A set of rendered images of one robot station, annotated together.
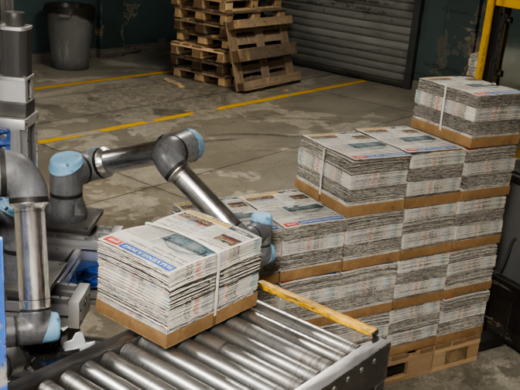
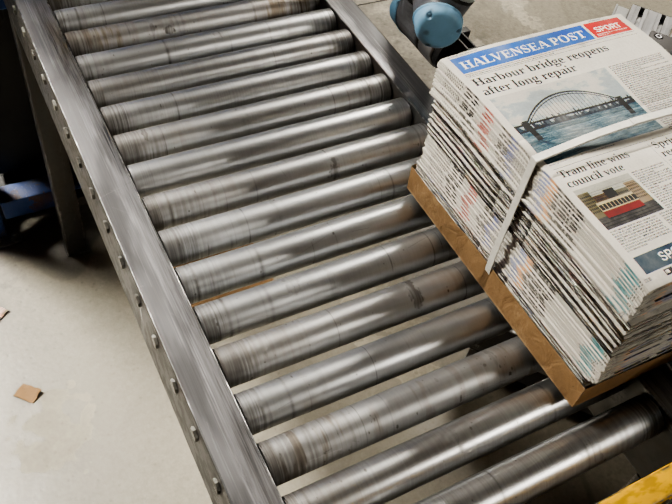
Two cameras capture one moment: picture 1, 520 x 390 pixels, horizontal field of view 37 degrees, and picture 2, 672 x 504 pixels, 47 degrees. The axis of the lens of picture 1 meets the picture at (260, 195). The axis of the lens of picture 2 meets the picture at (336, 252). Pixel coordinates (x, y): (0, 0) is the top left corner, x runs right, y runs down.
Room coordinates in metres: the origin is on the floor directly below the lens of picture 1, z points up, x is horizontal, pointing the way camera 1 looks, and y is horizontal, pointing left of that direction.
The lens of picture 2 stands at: (1.97, -0.55, 1.56)
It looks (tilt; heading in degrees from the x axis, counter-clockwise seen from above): 50 degrees down; 107
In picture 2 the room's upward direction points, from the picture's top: 10 degrees clockwise
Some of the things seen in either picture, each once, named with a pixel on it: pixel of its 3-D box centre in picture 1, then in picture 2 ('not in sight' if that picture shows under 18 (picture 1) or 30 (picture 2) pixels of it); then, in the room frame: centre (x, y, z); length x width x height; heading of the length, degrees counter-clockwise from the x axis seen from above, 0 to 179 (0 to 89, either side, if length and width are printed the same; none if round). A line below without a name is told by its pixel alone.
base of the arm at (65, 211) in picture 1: (66, 203); not in sight; (2.67, 0.70, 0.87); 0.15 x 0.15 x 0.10
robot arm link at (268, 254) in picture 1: (258, 254); not in sight; (2.49, -0.01, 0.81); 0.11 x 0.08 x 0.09; 142
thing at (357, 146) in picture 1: (355, 145); not in sight; (3.08, -0.37, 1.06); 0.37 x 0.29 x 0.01; 31
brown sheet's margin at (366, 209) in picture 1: (347, 193); not in sight; (3.08, -0.36, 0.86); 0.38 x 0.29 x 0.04; 31
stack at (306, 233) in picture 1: (311, 294); not in sight; (3.01, -0.25, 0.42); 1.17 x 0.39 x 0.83; 121
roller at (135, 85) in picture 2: not in sight; (227, 68); (1.45, 0.35, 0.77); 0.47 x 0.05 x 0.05; 52
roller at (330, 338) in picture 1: (294, 324); (499, 489); (2.07, -0.13, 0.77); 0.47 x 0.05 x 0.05; 52
